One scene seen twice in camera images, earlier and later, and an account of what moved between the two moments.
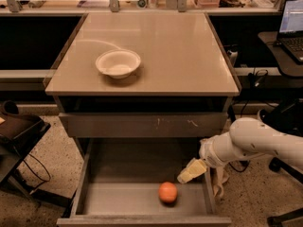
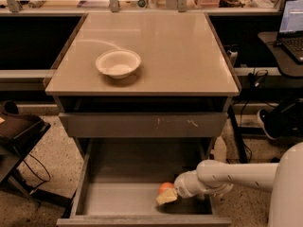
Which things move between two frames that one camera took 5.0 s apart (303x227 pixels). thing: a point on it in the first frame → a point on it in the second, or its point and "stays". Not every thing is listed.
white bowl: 117,63 stays
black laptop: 290,38 stays
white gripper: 210,154 → 182,185
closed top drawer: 143,124 stays
